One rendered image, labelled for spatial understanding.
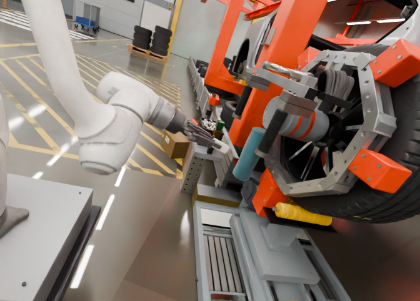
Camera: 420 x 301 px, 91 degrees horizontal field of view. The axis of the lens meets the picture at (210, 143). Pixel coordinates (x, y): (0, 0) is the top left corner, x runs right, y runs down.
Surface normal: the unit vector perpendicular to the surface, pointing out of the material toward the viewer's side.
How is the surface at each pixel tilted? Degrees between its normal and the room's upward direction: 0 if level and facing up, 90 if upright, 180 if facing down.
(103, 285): 0
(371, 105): 90
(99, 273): 0
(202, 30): 90
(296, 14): 90
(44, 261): 2
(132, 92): 40
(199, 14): 90
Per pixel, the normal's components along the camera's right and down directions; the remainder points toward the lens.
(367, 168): -0.94, -0.24
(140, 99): 0.70, -0.23
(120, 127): 0.91, -0.11
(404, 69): -0.09, 0.86
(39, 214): 0.36, -0.84
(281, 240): 0.11, 0.45
